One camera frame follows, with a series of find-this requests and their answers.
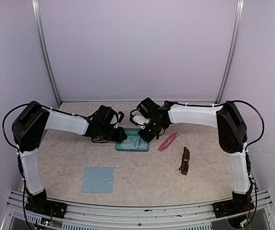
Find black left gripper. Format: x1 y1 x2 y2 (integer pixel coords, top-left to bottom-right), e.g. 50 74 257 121
100 123 128 142

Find blue-green leather glasses case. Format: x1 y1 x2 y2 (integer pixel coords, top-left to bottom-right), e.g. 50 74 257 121
115 128 149 152

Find pink sunglasses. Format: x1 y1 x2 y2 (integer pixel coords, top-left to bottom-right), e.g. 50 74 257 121
157 132 179 151

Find brown sunglasses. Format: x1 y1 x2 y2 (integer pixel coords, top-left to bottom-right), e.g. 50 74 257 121
179 147 191 175

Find blue cleaning cloth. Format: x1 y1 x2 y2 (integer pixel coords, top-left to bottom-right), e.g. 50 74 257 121
120 136 148 150
81 167 114 194

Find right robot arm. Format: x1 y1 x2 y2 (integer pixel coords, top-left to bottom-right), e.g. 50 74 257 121
130 98 252 213

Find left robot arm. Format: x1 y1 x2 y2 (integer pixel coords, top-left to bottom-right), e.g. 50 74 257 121
12 101 127 213

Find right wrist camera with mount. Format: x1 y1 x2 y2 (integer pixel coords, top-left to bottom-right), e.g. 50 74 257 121
129 109 149 127

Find left aluminium frame post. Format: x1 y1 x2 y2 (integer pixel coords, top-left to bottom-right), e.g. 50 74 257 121
32 0 62 107

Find aluminium frame post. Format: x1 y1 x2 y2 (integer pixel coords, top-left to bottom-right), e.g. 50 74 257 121
215 0 244 103
32 0 62 107

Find front aluminium rail base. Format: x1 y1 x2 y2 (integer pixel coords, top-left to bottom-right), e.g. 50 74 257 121
0 190 275 230

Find black cable on right wrist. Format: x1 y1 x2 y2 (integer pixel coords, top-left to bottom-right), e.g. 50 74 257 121
233 100 265 147

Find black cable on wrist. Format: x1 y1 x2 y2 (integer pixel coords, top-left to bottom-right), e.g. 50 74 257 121
2 102 36 154
233 100 265 147

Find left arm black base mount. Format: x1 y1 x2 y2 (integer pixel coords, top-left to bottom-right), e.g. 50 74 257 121
25 189 68 219

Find black cable on left wrist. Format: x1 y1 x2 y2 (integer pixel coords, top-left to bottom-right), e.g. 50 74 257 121
2 102 36 154

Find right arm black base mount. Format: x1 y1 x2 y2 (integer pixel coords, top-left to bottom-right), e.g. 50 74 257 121
213 191 254 218

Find right aluminium frame post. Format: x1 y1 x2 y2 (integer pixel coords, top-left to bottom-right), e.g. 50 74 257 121
215 0 244 103

